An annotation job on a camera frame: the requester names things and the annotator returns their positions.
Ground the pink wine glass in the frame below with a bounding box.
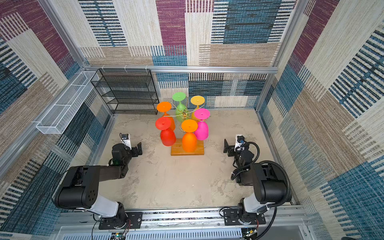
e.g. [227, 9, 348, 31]
[194, 108, 210, 141]

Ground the orange wine glass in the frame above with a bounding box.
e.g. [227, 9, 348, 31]
[157, 102, 176, 131]
[181, 120, 198, 152]

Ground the yellow wine glass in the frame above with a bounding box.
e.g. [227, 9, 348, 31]
[191, 96, 205, 122]

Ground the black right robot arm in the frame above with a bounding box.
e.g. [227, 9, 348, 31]
[219, 136, 292, 226]

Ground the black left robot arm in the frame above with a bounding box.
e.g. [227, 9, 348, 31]
[54, 143, 143, 231]

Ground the red wine glass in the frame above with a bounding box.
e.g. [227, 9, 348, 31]
[155, 117, 177, 147]

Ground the wooden rack base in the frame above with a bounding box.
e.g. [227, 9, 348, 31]
[171, 138, 205, 156]

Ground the green wine glass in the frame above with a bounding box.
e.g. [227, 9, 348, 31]
[172, 92, 190, 123]

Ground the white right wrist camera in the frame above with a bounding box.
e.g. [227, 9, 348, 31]
[235, 135, 246, 152]

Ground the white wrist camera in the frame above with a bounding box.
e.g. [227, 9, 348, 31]
[235, 135, 246, 152]
[120, 133, 132, 150]

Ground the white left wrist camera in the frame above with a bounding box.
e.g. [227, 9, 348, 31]
[120, 133, 132, 150]

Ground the gold wire glass rack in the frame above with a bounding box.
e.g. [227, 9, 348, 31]
[169, 92, 210, 133]

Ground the black wire mesh shelf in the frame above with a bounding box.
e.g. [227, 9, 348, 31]
[91, 69, 160, 115]

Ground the white wire mesh basket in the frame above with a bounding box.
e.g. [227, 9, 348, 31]
[36, 71, 96, 135]

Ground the white slotted cable duct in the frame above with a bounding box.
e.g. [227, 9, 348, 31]
[59, 228, 243, 240]

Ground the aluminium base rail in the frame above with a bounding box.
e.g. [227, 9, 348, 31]
[53, 205, 310, 232]

